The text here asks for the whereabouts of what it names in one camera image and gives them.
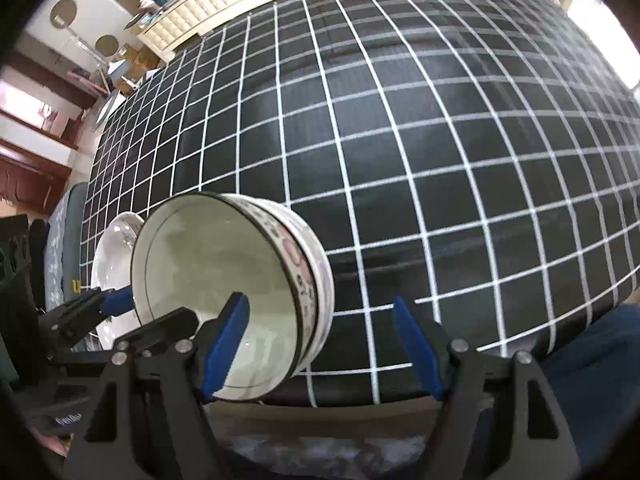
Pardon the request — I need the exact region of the left hand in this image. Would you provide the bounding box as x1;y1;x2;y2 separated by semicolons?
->
32;429;70;457

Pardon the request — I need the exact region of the white mop bucket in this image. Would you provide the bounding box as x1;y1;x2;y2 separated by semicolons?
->
93;89;127;130

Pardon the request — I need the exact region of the small floral cream bowl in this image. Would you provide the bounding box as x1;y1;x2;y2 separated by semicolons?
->
131;193;318;402

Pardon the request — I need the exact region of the white ceramic bowl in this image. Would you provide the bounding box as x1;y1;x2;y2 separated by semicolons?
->
224;193;335;374

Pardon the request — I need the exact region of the grey sofa with cover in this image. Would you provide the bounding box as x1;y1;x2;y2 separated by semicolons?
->
43;182;88;311

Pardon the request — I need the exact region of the black white grid tablecloth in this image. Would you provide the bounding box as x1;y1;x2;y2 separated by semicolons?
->
79;0;639;408

